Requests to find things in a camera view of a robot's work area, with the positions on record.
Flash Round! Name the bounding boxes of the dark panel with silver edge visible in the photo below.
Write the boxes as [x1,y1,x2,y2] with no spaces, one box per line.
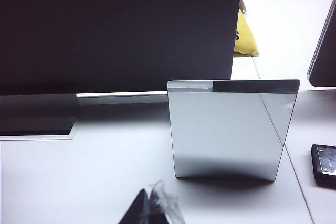
[307,0,336,88]

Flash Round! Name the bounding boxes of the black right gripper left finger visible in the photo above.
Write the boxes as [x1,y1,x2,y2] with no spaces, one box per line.
[118,188,150,224]

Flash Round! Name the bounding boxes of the black phone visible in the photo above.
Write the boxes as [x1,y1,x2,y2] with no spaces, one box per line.
[311,144,336,189]

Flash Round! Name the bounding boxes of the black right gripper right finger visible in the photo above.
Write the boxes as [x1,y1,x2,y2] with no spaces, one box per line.
[148,180,185,224]

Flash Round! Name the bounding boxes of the large black monitor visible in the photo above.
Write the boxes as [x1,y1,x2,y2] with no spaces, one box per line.
[0,0,244,141]

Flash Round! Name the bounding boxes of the yellow bag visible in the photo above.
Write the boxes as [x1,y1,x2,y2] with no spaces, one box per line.
[234,8,260,57]

